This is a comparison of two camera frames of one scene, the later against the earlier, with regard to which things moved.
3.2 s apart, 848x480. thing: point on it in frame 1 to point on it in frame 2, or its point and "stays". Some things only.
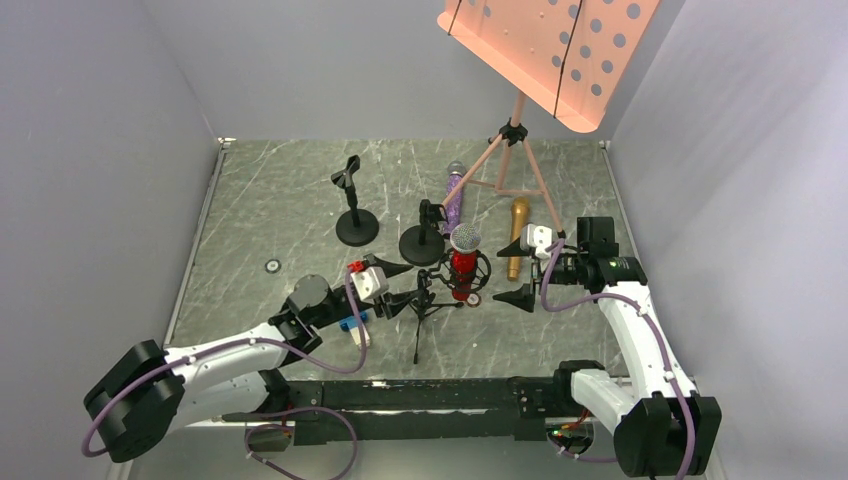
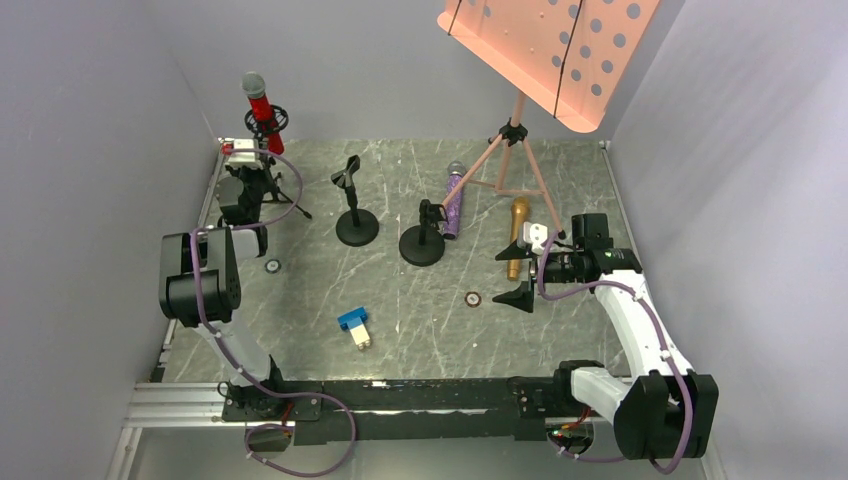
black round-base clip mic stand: [422, 244] stays
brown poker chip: [474, 300] stays
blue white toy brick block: [350, 324] stays
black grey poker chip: [273, 266] stays
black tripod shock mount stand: [425, 299] to [271, 191]
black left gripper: [385, 301] to [245, 169]
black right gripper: [532, 271] stays
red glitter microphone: [464, 240] to [253, 84]
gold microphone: [519, 212] stays
